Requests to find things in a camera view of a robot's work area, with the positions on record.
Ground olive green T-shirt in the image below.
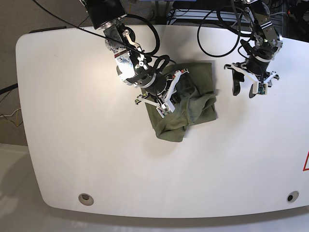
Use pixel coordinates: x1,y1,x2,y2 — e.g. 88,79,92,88
145,62,216,142

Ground table cable grommet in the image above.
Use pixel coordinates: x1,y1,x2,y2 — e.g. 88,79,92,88
286,191,299,203
78,193,94,206

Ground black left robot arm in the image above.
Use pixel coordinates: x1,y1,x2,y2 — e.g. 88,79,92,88
226,0,283,98

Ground left table cable grommet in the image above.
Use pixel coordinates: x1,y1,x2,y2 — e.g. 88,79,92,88
78,193,94,206

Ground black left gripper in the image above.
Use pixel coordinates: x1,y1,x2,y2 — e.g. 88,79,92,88
232,55,269,99

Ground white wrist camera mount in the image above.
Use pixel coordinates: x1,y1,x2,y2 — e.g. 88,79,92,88
135,69,189,118
224,62,280,95

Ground aluminium frame rail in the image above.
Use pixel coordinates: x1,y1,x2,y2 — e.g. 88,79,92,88
169,9,237,24

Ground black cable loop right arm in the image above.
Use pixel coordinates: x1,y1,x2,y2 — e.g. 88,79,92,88
126,14,160,57

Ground red triangle sticker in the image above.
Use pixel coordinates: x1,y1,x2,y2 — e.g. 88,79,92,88
303,153,309,171

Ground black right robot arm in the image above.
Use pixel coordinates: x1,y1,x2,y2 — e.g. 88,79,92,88
81,0,173,105

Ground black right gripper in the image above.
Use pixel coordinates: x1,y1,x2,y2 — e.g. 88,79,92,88
144,74,182,103

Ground right table cable grommet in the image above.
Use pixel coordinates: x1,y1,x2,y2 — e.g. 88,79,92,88
286,191,299,203

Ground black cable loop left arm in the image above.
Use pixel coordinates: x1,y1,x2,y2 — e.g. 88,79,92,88
197,5,242,58

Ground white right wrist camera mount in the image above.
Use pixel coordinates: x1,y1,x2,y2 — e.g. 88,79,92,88
135,69,189,118

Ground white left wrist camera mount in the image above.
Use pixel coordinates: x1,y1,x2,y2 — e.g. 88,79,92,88
224,62,280,95

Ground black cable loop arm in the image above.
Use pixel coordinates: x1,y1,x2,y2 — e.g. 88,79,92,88
126,14,160,57
197,5,242,58

